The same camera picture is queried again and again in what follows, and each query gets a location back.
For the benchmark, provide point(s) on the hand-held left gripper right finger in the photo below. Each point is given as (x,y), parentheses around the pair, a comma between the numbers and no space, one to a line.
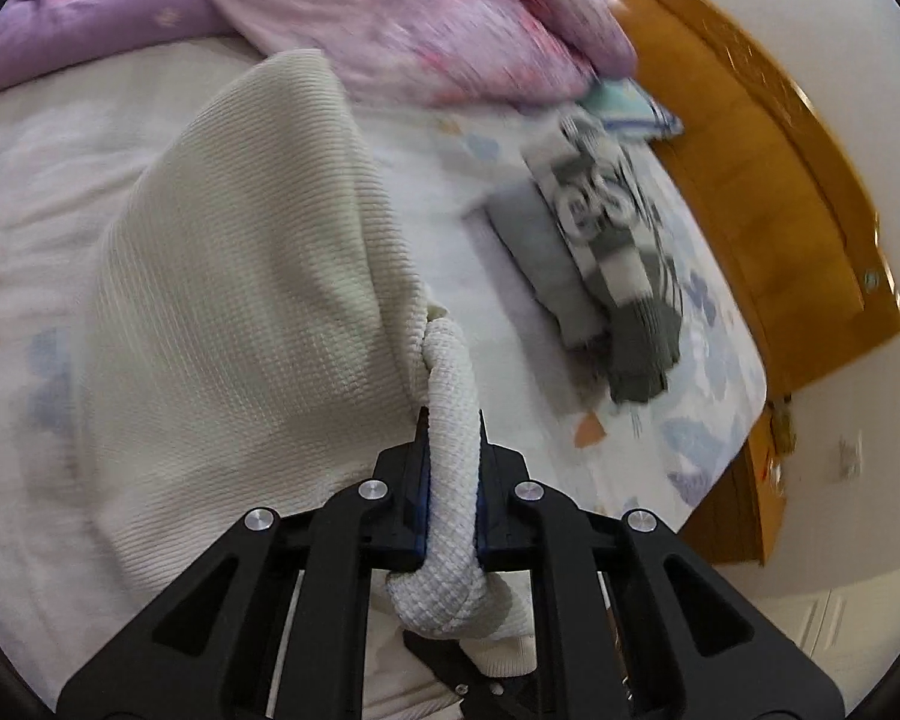
(482,517)

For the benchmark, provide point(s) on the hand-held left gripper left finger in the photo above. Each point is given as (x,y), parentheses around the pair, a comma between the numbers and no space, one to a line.
(420,510)

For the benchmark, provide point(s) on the cream knit sweater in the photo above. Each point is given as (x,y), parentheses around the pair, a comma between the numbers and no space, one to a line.
(232,277)

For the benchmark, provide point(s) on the folded grey garment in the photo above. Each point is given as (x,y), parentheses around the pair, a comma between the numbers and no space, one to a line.
(540,255)

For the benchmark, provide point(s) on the grey white checkered garment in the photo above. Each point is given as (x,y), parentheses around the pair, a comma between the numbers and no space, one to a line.
(615,262)

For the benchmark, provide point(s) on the bed with floral sheet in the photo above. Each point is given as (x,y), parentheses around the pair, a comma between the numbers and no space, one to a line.
(450,187)

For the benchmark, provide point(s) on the teal pillow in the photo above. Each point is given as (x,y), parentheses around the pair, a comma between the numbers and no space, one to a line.
(630,105)

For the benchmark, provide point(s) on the wooden headboard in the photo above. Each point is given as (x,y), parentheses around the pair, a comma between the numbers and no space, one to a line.
(757,165)

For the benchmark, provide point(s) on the pink purple quilt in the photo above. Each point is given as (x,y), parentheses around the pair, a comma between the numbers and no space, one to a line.
(420,22)

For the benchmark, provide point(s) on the white wall socket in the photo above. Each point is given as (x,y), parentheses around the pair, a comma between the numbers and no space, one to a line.
(850,459)

